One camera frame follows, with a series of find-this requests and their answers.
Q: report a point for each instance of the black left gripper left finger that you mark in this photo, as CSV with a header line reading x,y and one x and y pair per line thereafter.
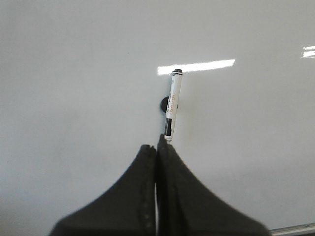
x,y
126,209

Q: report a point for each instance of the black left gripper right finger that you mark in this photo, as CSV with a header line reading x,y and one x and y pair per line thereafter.
x,y
186,207

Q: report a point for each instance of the white whiteboard marker pen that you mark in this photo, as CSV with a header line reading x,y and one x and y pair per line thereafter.
x,y
174,96

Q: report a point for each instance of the black round magnetic marker holder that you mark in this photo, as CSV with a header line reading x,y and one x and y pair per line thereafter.
x,y
164,105

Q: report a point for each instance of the white whiteboard with aluminium frame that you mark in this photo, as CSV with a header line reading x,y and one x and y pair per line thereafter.
x,y
80,93

